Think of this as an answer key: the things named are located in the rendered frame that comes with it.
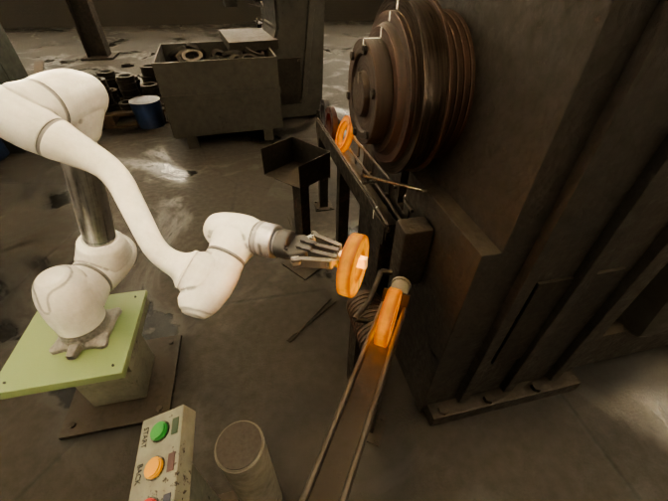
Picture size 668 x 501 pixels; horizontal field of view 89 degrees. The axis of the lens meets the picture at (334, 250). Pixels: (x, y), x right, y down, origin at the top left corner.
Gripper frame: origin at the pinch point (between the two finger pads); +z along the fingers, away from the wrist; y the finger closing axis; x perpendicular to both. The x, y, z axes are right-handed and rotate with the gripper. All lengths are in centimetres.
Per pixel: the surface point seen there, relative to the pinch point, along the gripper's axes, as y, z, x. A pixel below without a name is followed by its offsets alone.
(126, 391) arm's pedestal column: 26, -86, -73
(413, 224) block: -29.7, 9.1, -7.3
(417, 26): -35, 3, 43
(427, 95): -29.7, 8.4, 29.7
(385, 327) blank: 6.7, 10.6, -13.0
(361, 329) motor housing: -7.5, 0.3, -36.0
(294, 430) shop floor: 12, -20, -86
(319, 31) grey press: -308, -143, 5
